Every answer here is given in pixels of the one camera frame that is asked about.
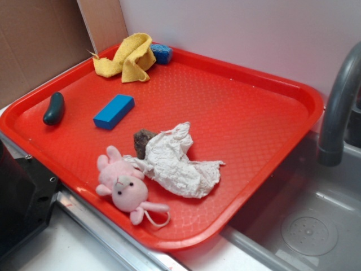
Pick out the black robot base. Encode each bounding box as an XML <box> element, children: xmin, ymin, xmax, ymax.
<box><xmin>1</xmin><ymin>142</ymin><xmax>59</xmax><ymax>260</ymax></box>

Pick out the dark green plastic pickle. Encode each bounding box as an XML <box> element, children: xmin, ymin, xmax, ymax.
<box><xmin>43</xmin><ymin>92</ymin><xmax>65</xmax><ymax>126</ymax></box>

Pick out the red plastic tray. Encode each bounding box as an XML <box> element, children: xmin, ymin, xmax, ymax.
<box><xmin>1</xmin><ymin>49</ymin><xmax>323</xmax><ymax>251</ymax></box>

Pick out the crumpled white paper towel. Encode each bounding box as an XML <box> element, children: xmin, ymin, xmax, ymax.
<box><xmin>123</xmin><ymin>122</ymin><xmax>225</xmax><ymax>199</ymax></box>

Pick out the brown rock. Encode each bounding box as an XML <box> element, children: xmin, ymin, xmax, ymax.
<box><xmin>133</xmin><ymin>129</ymin><xmax>157</xmax><ymax>159</ymax></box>

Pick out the blue wooden block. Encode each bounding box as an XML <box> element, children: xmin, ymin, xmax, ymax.
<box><xmin>93</xmin><ymin>94</ymin><xmax>135</xmax><ymax>130</ymax></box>

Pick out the pink plush toy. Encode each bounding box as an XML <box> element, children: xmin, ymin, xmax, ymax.
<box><xmin>95</xmin><ymin>146</ymin><xmax>171</xmax><ymax>228</ymax></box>

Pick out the blue sponge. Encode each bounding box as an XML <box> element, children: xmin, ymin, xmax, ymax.
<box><xmin>150</xmin><ymin>44</ymin><xmax>173</xmax><ymax>64</ymax></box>

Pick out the yellow cloth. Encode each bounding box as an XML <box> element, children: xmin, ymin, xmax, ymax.
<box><xmin>92</xmin><ymin>33</ymin><xmax>156</xmax><ymax>84</ymax></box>

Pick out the grey plastic sink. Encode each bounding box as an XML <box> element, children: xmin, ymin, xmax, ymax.
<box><xmin>222</xmin><ymin>134</ymin><xmax>360</xmax><ymax>270</ymax></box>

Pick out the grey faucet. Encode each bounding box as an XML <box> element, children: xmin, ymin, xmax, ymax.
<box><xmin>316</xmin><ymin>43</ymin><xmax>360</xmax><ymax>167</ymax></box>

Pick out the brown cardboard panel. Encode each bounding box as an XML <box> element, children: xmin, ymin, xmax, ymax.
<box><xmin>1</xmin><ymin>1</ymin><xmax>127</xmax><ymax>108</ymax></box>

